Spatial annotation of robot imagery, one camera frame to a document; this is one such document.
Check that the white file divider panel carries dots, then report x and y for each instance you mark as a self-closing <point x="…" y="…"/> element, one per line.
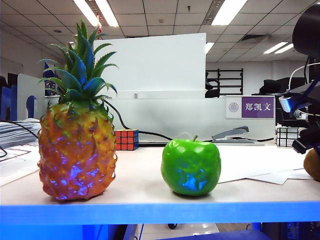
<point x="30" y="85"/>

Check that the distant ceiling light pair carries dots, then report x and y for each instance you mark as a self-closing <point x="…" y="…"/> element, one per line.
<point x="280" y="48"/>

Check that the green plastic apple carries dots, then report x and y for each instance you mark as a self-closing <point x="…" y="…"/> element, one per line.
<point x="191" y="167"/>

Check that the silver mirror cube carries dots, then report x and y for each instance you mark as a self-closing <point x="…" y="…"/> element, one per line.
<point x="285" y="137"/>

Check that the orange plastic pineapple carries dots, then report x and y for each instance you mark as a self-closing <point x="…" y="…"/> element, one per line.
<point x="77" y="155"/>

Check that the wide ceiling light panel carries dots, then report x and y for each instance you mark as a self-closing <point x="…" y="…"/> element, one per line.
<point x="228" y="12"/>

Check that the frosted glass desk partition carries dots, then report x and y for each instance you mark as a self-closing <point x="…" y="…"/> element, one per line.
<point x="200" y="120"/>

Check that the dark blue patterned poster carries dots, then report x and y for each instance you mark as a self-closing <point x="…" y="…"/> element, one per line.
<point x="51" y="88"/>

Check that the colourful Rubik's cube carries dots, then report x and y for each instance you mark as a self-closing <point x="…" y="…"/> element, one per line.
<point x="127" y="140"/>

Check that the small white paper sheet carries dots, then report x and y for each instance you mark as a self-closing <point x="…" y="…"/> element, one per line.
<point x="277" y="178"/>

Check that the white whiteboard panel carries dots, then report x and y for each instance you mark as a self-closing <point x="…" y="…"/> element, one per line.
<point x="162" y="72"/>

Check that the black shelf rack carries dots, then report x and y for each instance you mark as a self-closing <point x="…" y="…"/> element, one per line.
<point x="231" y="82"/>

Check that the printed paper stack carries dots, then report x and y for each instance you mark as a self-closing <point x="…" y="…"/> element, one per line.
<point x="15" y="155"/>

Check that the grey stapler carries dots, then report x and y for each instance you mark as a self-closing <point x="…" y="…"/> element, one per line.
<point x="232" y="133"/>

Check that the black office chair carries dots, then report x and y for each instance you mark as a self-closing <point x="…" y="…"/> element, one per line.
<point x="211" y="90"/>

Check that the blue file holder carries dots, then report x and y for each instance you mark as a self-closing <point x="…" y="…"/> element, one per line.
<point x="6" y="105"/>

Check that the long ceiling light tube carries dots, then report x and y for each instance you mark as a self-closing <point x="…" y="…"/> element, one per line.
<point x="107" y="12"/>
<point x="86" y="11"/>

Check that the large white paper sheet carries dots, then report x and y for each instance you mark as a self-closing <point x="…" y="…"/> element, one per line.
<point x="250" y="160"/>

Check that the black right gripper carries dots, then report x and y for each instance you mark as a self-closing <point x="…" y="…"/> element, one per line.
<point x="316" y="130"/>

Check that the red hanging ornament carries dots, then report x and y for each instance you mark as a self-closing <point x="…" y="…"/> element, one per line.
<point x="100" y="30"/>

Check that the small grey partition clip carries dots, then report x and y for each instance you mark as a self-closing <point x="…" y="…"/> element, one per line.
<point x="136" y="95"/>

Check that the purple and white name plate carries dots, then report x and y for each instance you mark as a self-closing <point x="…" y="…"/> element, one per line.
<point x="257" y="107"/>

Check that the black high-back chair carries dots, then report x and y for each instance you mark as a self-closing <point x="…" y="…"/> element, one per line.
<point x="275" y="87"/>

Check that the brown kiwi fruit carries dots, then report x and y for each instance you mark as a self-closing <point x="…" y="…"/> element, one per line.
<point x="313" y="167"/>

